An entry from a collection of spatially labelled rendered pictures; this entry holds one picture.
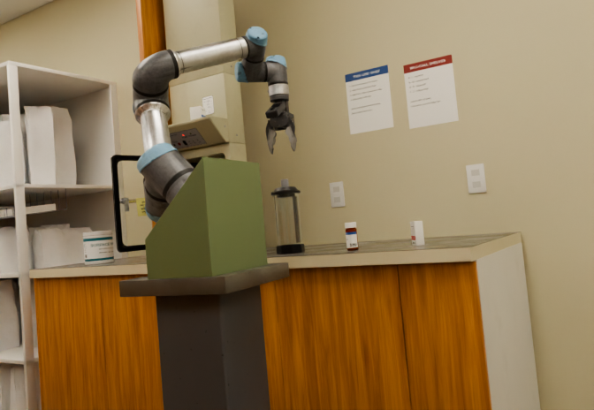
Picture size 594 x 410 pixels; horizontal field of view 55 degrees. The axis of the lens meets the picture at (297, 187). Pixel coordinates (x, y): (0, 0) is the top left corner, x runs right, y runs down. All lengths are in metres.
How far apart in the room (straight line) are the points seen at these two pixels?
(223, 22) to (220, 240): 1.37
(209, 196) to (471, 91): 1.37
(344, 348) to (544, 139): 1.10
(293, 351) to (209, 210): 0.76
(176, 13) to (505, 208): 1.64
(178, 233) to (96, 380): 1.39
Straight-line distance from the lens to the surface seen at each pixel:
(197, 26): 2.62
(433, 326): 1.73
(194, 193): 1.36
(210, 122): 2.35
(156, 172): 1.56
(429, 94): 2.46
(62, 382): 2.88
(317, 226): 2.66
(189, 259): 1.38
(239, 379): 1.49
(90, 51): 3.84
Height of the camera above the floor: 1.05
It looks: 4 degrees up
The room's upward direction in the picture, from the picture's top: 5 degrees counter-clockwise
